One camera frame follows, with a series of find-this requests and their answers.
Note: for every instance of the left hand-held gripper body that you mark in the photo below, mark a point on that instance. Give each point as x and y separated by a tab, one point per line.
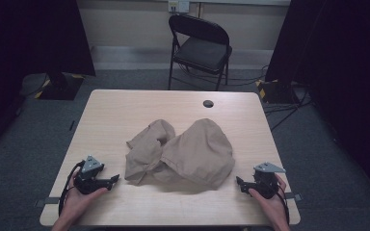
90	179

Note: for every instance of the person's right hand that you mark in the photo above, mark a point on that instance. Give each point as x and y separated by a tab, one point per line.
271	205

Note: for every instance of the white wall outlet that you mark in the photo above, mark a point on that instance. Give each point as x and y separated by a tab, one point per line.
178	5

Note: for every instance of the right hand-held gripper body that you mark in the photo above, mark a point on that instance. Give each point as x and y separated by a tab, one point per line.
265	183

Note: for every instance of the black stand base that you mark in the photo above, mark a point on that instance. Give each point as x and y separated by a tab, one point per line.
276	91
61	88

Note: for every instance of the black curtain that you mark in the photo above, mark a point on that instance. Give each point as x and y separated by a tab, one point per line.
343	64

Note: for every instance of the person's left hand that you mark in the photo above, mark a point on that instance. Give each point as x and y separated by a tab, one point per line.
77	202

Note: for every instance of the beige cloth garment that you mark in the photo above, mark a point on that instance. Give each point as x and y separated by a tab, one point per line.
186	154

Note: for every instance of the black folding chair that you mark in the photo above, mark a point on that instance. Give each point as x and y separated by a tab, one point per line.
202	51

